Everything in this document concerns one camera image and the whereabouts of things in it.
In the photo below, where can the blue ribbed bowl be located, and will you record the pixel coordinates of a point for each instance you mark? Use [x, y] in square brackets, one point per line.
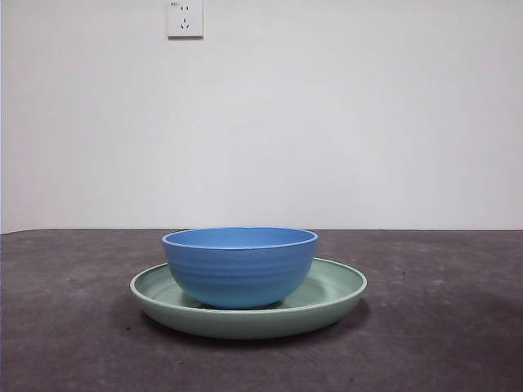
[239, 273]

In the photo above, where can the pale green plate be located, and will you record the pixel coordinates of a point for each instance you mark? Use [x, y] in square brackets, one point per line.
[249, 326]

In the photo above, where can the white wall socket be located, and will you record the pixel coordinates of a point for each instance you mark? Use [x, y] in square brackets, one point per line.
[184, 20]

